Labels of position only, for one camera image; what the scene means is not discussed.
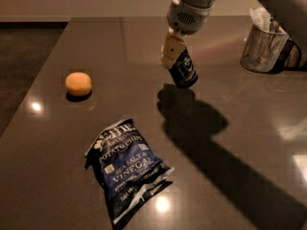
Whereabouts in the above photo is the blue pepsi can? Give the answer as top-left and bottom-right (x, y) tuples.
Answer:
(169, 49), (198, 88)

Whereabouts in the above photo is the round orange fruit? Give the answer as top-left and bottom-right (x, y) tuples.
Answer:
(65, 72), (92, 96)

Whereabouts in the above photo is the blue potato chips bag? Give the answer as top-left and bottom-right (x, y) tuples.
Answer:
(84, 119), (174, 224)

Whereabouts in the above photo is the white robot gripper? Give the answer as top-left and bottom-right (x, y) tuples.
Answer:
(160, 0), (212, 69)

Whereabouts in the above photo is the white crumpled napkin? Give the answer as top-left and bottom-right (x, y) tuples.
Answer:
(249, 8), (271, 31)

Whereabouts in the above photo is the wire mesh cup holder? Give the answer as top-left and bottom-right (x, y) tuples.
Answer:
(240, 25), (288, 73)

